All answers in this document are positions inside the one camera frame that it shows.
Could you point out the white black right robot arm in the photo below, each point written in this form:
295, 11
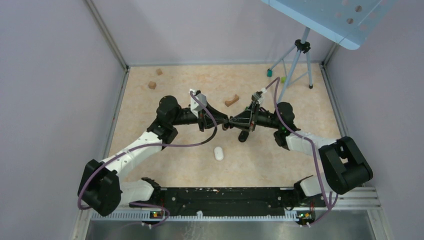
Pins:
344, 165

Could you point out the small tan wooden cube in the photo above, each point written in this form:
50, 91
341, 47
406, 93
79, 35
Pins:
159, 72

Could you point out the light blue perforated panel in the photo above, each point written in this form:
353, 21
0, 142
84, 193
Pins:
347, 23

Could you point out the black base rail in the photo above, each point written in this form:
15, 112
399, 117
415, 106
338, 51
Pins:
232, 201

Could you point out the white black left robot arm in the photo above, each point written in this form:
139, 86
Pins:
102, 188

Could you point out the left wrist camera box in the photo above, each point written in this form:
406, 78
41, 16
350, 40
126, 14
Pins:
198, 103

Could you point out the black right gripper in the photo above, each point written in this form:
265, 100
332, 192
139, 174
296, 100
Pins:
243, 121

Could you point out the brown wooden arch block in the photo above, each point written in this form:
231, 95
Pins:
228, 103

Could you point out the black earbud charging case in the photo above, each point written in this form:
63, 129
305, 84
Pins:
243, 136

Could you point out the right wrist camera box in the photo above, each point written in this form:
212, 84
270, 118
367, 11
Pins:
259, 96

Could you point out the white earbud charging case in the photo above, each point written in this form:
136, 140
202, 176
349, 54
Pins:
218, 153

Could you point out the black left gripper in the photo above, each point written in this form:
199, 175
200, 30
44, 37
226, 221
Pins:
217, 115

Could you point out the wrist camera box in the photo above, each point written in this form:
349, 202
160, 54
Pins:
259, 96
198, 103

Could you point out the grey tripod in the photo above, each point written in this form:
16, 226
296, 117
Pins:
302, 46

